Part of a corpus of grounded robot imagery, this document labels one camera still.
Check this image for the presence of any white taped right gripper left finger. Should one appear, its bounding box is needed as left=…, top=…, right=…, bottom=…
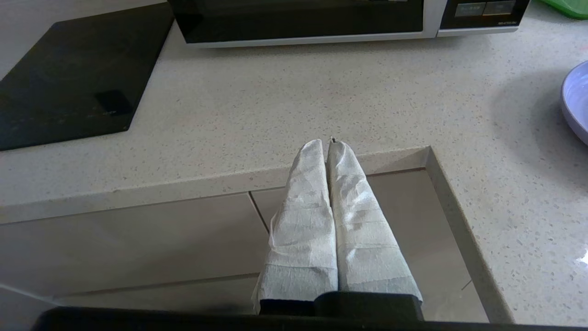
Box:
left=253, top=139, right=339, bottom=315

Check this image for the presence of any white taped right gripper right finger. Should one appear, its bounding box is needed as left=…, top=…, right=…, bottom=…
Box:
left=327, top=141, right=423, bottom=300

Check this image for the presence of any black glass microwave door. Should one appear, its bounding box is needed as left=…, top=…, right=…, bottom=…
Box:
left=168, top=0, right=447, bottom=49

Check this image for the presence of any purple round plate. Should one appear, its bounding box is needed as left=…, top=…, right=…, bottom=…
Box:
left=560, top=61, right=588, bottom=147

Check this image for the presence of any black glass induction cooktop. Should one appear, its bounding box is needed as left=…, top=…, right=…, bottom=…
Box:
left=0, top=2, right=176, bottom=151

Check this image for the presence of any green plastic tray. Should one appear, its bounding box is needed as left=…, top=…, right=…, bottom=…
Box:
left=540, top=0, right=588, bottom=20

